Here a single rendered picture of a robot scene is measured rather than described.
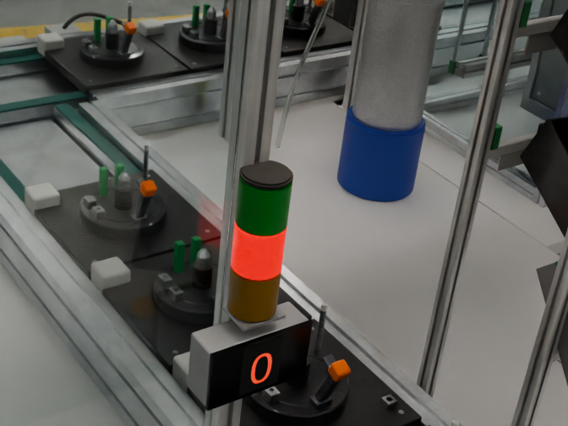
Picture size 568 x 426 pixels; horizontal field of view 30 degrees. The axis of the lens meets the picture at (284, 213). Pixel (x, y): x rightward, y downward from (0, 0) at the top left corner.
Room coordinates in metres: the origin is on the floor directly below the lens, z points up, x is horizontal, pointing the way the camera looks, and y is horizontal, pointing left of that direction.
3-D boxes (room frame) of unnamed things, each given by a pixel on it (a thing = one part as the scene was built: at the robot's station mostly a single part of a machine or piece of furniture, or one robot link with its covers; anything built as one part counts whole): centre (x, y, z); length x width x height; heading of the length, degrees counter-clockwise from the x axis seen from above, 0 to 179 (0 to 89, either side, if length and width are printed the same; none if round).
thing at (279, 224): (0.86, 0.02, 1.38); 0.05 x 0.05 x 0.05
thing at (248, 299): (0.86, 0.02, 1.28); 0.05 x 0.05 x 0.05
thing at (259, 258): (0.86, 0.02, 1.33); 0.05 x 0.05 x 0.05
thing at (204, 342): (0.86, 0.02, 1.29); 0.12 x 0.05 x 0.25; 128
